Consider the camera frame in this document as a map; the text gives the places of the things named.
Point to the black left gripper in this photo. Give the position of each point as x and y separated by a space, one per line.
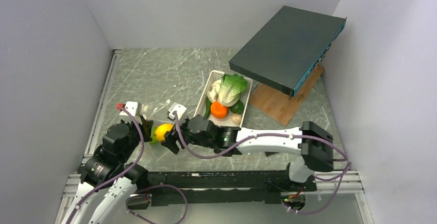
147 125

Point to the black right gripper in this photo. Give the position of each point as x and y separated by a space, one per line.
170 137

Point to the yellow lemon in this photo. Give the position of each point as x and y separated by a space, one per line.
160 131

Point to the polka dot zip top bag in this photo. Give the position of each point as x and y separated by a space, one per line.
158 113

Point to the light green round fruit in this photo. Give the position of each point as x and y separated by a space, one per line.
152 140

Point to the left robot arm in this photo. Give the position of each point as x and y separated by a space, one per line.
108 179

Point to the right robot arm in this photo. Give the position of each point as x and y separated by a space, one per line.
312 145

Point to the dark green cucumber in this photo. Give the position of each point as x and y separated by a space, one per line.
208 104

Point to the orange tangerine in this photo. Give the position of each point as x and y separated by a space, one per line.
218 111

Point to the white garlic cluster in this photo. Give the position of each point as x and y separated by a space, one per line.
213 91

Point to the small garlic bulb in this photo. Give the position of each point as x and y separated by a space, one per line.
236 119

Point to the dark green avocado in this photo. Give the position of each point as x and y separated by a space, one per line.
237 108

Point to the white perforated plastic basket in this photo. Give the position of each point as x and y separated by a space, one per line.
200 110

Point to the green white cabbage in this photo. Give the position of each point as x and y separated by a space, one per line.
231 88

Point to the wooden cutting board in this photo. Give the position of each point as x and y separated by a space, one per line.
277 104

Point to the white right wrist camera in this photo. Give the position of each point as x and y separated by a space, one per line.
179 109

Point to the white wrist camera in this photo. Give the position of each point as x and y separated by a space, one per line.
179 109
132 107

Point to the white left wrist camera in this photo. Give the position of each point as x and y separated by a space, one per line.
132 107

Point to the aluminium frame profile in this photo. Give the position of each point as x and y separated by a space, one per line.
73 179

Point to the dark network switch box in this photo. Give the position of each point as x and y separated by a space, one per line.
286 50

